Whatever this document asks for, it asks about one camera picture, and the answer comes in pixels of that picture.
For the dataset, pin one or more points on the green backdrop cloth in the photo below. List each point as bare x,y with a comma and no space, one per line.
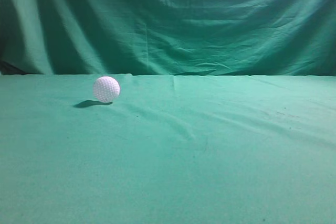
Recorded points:
168,37

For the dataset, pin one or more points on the white perforated ball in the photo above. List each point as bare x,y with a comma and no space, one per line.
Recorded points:
106,89

